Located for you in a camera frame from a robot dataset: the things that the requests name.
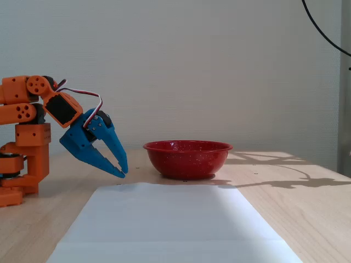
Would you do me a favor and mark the thick black hanging cable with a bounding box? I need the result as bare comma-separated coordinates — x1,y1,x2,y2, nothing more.
301,0,351,58

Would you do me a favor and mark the grey vertical post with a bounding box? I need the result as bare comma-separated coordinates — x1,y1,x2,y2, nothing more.
337,0,351,176

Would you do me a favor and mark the white paper sheet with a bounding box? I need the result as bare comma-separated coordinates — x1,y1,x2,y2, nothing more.
46,181,303,263

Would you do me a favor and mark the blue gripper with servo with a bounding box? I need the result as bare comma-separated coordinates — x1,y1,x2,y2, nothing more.
59,108,129,179

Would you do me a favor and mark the red speckled bowl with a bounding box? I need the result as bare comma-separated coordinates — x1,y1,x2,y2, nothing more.
143,140,234,181

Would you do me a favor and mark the red white black servo cable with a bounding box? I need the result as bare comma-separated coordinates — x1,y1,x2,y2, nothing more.
54,78,104,129

